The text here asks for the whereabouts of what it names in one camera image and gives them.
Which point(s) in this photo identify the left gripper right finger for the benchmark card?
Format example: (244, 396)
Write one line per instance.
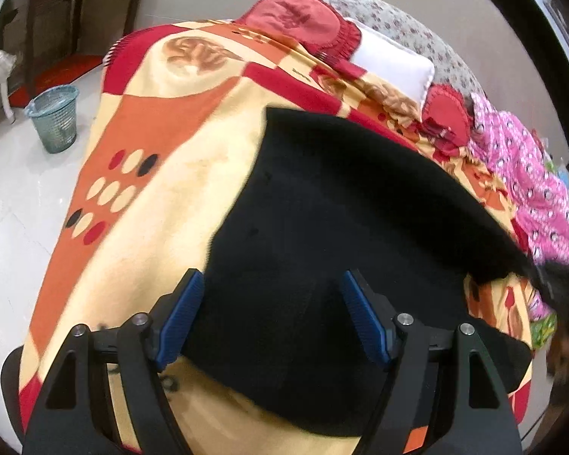
(442, 393)

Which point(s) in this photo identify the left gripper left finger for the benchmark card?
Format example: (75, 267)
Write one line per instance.
(74, 413)

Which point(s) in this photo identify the black pants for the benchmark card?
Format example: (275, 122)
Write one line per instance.
(306, 197)

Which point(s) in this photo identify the pink patterned quilt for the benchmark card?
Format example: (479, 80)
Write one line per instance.
(509, 150)

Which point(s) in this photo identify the red ruffled cushion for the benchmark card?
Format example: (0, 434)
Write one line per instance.
(445, 119)
(315, 24)

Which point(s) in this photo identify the teal plastic waste basket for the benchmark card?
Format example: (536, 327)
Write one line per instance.
(54, 116)

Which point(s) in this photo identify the red orange yellow blanket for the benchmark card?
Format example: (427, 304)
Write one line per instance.
(137, 220)

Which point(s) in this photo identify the white pillow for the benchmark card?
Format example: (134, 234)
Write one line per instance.
(407, 71)

